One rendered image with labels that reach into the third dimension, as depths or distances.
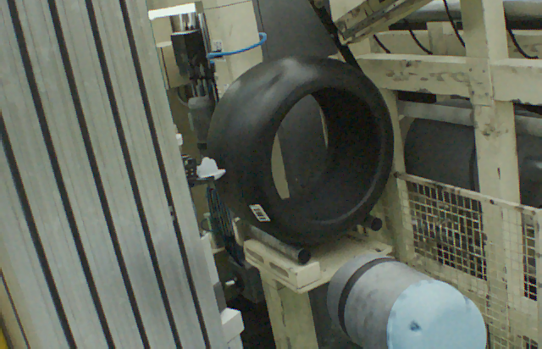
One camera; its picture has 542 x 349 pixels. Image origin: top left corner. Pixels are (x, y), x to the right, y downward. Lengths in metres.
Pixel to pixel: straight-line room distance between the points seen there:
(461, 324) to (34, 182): 0.47
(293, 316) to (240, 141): 0.90
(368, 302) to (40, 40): 0.46
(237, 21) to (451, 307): 1.58
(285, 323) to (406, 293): 1.75
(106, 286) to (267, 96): 1.15
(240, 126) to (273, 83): 0.15
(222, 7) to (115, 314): 1.51
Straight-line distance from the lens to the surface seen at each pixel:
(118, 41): 0.72
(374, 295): 0.74
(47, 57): 0.67
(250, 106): 1.79
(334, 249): 2.17
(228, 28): 2.12
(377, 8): 2.06
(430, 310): 0.70
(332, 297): 0.80
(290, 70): 1.83
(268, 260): 2.08
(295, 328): 2.48
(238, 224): 2.19
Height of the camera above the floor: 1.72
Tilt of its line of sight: 17 degrees down
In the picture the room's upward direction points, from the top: 11 degrees counter-clockwise
